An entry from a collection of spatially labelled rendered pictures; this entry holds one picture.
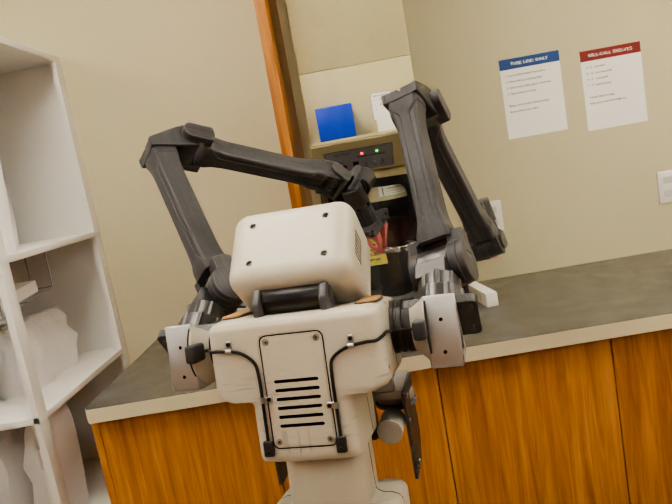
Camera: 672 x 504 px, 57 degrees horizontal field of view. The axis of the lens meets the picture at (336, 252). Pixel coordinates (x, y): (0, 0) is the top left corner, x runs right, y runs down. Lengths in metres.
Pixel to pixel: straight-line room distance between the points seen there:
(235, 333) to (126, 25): 1.63
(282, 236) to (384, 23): 0.99
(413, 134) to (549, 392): 0.84
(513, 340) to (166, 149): 0.95
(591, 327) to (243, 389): 0.98
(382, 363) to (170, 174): 0.63
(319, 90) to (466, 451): 1.07
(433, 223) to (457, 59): 1.27
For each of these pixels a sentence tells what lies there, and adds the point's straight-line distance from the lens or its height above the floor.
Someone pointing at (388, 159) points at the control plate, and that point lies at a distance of 1.77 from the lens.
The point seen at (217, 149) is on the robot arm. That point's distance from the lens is 1.42.
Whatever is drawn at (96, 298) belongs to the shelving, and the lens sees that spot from 2.46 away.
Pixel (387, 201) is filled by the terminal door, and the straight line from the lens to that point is 1.67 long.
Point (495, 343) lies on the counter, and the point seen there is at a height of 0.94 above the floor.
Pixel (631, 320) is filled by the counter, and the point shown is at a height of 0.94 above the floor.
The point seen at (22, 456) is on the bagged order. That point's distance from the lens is 2.31.
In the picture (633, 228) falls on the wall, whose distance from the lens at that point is 2.48.
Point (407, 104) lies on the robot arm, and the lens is 1.23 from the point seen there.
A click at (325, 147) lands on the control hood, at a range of 1.70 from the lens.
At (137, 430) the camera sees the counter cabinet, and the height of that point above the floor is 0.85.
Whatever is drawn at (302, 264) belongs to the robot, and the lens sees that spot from 0.95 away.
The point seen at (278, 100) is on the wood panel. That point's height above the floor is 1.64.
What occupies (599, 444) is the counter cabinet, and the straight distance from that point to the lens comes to 1.83.
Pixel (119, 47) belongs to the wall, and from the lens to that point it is 2.41.
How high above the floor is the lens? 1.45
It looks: 8 degrees down
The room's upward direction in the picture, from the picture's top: 10 degrees counter-clockwise
